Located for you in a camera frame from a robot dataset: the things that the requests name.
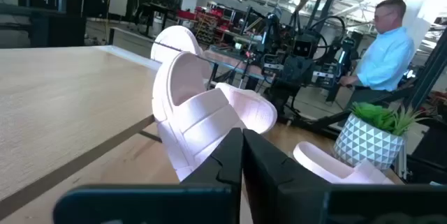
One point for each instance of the black aluminium rig frame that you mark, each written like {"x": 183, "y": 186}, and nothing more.
{"x": 429, "y": 67}

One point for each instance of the green plant in patterned pot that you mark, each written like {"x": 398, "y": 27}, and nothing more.
{"x": 366, "y": 143}

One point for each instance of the person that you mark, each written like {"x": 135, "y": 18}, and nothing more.
{"x": 384, "y": 60}

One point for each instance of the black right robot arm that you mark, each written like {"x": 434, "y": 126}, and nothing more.
{"x": 274, "y": 35}

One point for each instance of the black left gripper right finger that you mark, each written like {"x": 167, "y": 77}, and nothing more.
{"x": 272, "y": 175}

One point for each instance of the red tool cabinet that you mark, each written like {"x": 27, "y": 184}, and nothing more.
{"x": 206, "y": 21}

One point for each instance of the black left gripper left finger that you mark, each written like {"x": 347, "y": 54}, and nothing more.
{"x": 216, "y": 168}

